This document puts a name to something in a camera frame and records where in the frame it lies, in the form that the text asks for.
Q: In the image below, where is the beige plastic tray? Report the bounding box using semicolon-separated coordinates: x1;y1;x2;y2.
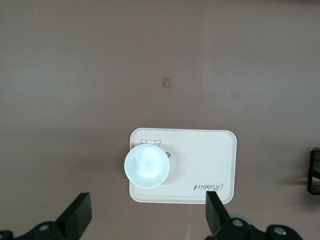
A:
129;127;238;205

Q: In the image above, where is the black wire cup rack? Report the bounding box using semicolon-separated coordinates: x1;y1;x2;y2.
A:
306;148;320;195

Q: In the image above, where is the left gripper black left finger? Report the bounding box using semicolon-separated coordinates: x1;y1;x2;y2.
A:
0;192;92;240

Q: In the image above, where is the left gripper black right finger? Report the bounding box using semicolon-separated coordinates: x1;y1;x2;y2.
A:
199;191;301;240

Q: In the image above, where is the white bowl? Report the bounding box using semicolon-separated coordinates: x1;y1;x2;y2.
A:
123;144;171;189

